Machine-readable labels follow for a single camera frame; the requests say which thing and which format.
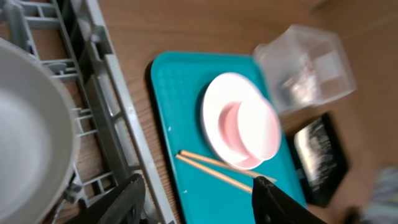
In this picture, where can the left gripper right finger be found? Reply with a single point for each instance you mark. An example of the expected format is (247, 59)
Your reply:
(271, 205)

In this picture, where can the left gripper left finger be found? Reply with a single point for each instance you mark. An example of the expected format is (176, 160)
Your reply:
(124, 204)

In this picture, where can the wooden chopstick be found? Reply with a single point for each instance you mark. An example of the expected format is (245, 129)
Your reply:
(222, 164)
(215, 174)

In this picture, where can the white rice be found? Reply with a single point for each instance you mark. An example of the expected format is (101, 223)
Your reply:
(315, 152)

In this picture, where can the pink small bowl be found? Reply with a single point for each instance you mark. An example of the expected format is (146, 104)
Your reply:
(251, 131)

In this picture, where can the large white plate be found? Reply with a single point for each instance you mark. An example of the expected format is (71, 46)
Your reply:
(223, 90)

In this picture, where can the grey bowl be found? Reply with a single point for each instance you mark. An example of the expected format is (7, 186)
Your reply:
(39, 140)

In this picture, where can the red snack wrapper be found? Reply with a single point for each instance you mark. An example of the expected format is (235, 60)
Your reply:
(300, 87)

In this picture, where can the black waste tray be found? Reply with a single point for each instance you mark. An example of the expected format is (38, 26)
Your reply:
(323, 196)

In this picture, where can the grey dishwasher rack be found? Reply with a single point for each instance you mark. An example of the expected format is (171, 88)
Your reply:
(70, 38)

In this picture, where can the clear plastic bin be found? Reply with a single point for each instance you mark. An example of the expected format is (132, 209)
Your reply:
(301, 46)

